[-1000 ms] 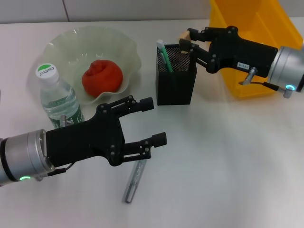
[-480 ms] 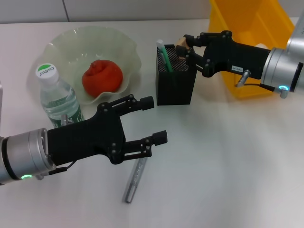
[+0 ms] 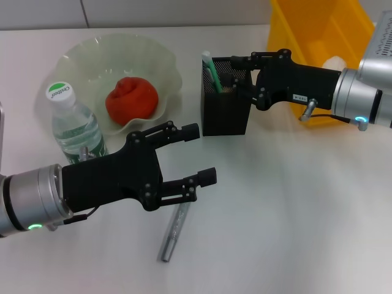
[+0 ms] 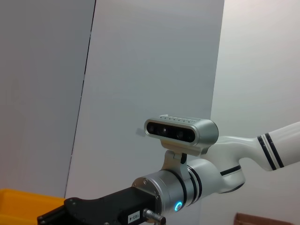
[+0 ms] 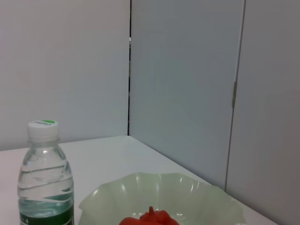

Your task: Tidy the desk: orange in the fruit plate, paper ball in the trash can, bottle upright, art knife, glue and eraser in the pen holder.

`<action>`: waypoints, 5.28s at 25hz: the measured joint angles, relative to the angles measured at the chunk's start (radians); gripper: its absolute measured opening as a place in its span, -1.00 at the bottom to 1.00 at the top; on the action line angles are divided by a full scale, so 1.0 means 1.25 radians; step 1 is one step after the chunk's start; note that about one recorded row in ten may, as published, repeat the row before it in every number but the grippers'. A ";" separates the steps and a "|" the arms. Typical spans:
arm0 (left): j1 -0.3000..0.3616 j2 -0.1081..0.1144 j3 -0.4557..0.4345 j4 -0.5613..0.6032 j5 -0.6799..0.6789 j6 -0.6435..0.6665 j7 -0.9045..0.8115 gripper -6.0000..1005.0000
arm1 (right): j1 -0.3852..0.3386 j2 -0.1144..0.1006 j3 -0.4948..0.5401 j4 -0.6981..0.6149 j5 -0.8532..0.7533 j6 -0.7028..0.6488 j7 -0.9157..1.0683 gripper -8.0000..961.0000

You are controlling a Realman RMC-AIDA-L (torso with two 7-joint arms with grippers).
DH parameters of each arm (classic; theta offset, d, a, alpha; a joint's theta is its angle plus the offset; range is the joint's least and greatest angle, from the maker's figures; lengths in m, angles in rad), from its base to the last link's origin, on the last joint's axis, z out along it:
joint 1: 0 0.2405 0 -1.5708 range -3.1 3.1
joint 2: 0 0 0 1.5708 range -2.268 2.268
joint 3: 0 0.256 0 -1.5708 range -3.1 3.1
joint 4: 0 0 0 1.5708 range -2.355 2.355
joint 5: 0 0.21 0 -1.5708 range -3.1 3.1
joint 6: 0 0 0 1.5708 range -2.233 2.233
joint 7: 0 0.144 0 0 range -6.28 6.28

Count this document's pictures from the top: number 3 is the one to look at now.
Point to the black mesh pen holder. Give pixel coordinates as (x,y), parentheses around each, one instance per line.
(223,116)

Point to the orange fruit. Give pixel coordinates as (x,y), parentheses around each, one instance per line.
(131,101)

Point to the pale green glass fruit plate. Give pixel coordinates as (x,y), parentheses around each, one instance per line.
(92,58)

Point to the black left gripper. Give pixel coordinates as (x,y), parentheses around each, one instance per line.
(110,177)

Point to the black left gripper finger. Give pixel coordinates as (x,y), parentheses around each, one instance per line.
(208,177)

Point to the grey pen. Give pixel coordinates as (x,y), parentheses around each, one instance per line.
(173,235)

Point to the green utility knife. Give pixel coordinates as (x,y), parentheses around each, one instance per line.
(212,73)

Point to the yellow plastic bin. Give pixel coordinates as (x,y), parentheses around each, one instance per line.
(306,30)

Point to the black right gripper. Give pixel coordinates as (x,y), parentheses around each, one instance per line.
(294,82)

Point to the left gripper metal connector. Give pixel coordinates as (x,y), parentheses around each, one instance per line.
(84,153)

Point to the white paper ball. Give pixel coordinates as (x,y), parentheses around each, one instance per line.
(333,62)

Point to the clear plastic water bottle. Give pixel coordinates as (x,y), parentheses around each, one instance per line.
(73,128)

